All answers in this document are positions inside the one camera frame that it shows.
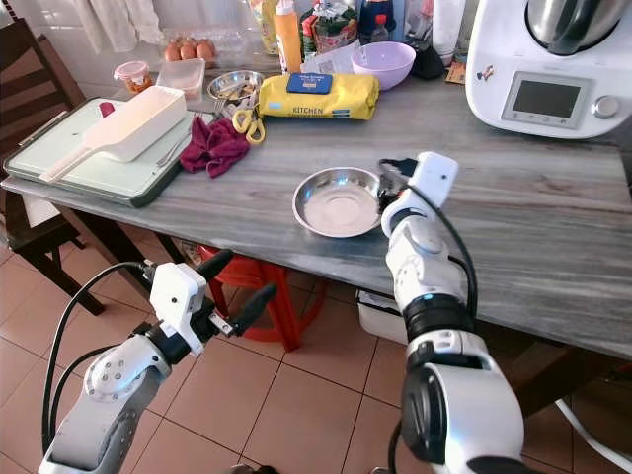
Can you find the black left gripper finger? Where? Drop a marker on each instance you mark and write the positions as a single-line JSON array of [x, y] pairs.
[[213, 263], [255, 307]]

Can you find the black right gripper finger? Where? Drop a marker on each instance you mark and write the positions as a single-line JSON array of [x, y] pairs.
[[382, 188]]

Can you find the stainless steel plate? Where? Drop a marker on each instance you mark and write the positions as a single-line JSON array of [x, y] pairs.
[[338, 204]]

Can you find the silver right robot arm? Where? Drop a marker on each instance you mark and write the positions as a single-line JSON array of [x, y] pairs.
[[420, 262]]

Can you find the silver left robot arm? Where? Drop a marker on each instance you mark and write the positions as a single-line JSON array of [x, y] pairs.
[[109, 380]]

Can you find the red plastic stool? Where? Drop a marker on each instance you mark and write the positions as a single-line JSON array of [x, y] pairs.
[[281, 296]]

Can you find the wooden table with grey top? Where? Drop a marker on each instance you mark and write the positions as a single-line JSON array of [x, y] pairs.
[[257, 212]]

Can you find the yellow kitchen package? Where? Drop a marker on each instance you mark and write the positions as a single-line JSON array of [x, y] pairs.
[[346, 99]]

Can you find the maroon cloth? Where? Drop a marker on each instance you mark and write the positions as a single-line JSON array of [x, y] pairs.
[[215, 146]]

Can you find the lilac plastic bowl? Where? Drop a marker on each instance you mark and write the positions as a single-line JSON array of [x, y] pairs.
[[383, 64]]

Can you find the white storage box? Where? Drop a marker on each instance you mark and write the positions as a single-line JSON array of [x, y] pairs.
[[380, 316]]

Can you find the small printed card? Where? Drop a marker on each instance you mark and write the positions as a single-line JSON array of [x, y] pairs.
[[456, 73]]

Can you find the small black item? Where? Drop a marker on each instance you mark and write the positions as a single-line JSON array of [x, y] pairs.
[[430, 63]]

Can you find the pale green tray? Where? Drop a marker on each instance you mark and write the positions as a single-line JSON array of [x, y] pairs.
[[104, 174]]

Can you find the green food package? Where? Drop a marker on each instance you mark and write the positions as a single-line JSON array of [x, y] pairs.
[[331, 24]]

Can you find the white plastic bottle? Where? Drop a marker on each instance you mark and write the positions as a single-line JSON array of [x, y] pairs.
[[449, 26]]

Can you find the small steel bowl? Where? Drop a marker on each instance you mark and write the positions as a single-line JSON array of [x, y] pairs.
[[235, 89]]

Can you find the orange sauce bottle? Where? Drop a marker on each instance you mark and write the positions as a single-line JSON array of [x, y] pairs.
[[288, 38]]

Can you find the white kitchen appliance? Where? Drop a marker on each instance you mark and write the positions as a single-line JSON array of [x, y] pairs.
[[504, 44]]

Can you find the clear plastic container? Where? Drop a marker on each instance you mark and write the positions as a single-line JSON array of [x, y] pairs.
[[181, 77]]

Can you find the small pink lidded container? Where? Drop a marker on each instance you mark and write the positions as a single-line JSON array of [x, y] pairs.
[[132, 77]]

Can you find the brown egg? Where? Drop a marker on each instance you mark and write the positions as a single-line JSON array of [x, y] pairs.
[[189, 49], [171, 50], [206, 49]]

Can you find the dark wooden chair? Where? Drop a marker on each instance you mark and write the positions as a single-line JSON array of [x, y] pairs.
[[30, 94]]

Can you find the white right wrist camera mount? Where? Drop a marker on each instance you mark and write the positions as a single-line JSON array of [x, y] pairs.
[[433, 178]]

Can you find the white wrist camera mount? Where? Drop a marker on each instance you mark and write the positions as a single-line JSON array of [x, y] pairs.
[[176, 294], [433, 178]]

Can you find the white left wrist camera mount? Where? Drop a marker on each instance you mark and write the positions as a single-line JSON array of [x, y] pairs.
[[176, 294]]

